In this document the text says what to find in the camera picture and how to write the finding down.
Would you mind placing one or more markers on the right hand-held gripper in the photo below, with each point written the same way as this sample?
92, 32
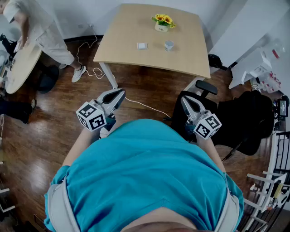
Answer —
207, 127

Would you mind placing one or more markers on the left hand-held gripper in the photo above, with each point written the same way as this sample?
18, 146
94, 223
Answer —
97, 122

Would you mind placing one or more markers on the white cup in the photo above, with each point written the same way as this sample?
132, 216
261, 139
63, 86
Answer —
168, 46

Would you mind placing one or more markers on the person's left forearm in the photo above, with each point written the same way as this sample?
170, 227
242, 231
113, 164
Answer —
77, 147

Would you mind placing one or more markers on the person's right forearm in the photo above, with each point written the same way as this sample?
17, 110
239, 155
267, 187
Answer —
211, 154

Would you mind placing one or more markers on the black stool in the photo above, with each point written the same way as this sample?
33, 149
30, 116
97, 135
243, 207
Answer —
48, 79

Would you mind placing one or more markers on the light wooden table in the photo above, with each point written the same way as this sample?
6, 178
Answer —
136, 27

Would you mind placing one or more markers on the person's teal shirt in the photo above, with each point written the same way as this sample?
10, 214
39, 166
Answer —
145, 167

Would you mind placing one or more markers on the small black monitor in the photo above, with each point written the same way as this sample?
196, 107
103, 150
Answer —
282, 107

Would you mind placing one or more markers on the potted yellow sunflowers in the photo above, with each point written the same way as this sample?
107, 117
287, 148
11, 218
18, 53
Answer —
163, 22

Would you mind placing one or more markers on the round wooden table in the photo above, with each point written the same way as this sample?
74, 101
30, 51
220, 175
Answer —
22, 68

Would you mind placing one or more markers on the white metal rack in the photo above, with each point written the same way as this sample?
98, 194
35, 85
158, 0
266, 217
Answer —
269, 181

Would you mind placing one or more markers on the person's head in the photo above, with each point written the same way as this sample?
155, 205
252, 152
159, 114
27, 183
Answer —
163, 219

